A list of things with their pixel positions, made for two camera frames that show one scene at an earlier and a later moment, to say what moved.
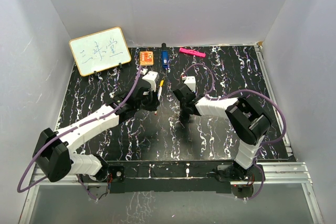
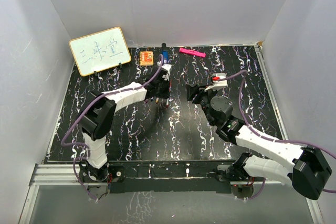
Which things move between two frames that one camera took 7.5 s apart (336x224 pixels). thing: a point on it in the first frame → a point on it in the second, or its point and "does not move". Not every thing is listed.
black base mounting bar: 172,177 does not move
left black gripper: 155,102 → 165,95
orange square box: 146,58 does not move
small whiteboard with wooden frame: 101,51 does not move
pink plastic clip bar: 192,52 does not move
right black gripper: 181,107 → 193,91
